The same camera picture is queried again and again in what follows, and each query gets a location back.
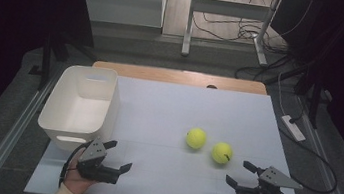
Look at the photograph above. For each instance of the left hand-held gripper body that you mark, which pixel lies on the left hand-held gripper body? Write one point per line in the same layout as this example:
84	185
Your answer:
96	168

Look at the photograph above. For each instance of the yellow tennis ball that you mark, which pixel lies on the yellow tennis ball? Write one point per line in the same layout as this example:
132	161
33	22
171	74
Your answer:
196	138
221	152

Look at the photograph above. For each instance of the white plastic bin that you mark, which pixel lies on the white plastic bin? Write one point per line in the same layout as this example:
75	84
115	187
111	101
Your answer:
77	111

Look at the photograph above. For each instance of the person's left hand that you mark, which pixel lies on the person's left hand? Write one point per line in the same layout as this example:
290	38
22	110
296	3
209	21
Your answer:
76	183

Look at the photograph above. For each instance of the white power strip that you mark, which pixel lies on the white power strip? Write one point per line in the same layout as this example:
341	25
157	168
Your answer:
294	129

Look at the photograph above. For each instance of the white table mat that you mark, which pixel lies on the white table mat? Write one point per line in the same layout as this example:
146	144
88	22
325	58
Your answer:
174	111

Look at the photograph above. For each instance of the dark table grommet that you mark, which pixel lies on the dark table grommet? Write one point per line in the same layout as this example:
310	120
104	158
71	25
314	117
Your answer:
211	86

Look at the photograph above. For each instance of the black metal stand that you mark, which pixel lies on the black metal stand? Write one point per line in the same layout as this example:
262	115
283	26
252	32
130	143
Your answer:
315	102
46	60

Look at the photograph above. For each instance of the grey metal desk frame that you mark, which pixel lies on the grey metal desk frame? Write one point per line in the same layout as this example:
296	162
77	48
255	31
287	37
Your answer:
228	8

